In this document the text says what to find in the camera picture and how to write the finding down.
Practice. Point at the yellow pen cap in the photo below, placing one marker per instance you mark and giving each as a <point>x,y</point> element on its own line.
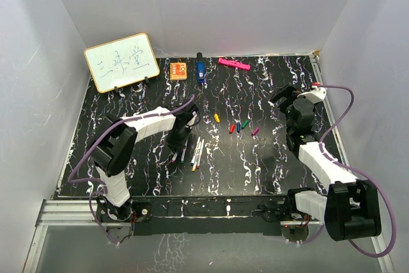
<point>217,118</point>

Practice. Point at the orange mini notebook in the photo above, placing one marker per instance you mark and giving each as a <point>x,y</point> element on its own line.
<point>178,71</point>

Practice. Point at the pink plastic clip bar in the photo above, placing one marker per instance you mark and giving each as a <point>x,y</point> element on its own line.
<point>234,64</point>

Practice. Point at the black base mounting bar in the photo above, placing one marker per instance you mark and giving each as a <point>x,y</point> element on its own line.
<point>266,215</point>

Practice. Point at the red pen cap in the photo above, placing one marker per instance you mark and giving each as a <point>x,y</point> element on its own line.
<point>232,128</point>

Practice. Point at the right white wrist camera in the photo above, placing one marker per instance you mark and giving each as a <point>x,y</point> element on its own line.
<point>316,94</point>

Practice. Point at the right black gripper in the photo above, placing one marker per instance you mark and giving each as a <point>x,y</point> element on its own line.
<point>288,93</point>

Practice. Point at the white pen red tip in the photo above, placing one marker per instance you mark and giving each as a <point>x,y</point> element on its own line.
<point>200,154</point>

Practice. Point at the white pen purple tip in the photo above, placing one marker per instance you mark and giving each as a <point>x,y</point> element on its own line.
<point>173,159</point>

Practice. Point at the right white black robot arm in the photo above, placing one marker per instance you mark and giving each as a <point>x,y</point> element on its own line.
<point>350,208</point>

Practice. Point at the green pen cap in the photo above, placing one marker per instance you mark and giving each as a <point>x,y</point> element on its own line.
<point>245,123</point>

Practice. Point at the small whiteboard with wooden frame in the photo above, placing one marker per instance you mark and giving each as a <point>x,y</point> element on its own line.
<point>121,62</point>

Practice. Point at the purple pen cap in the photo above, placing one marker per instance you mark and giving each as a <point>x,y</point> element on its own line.
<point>255,131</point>

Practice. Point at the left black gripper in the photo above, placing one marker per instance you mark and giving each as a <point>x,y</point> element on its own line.
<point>176,146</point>

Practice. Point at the white pen blue tip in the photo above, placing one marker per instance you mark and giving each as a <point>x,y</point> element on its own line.
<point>195,151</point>

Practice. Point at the white pen yellow tip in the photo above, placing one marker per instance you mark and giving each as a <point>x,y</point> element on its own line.
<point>194,166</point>

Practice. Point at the aluminium frame rail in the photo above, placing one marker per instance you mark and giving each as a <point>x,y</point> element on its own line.
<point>55,213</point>

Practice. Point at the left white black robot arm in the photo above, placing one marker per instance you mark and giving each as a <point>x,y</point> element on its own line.
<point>112,154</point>

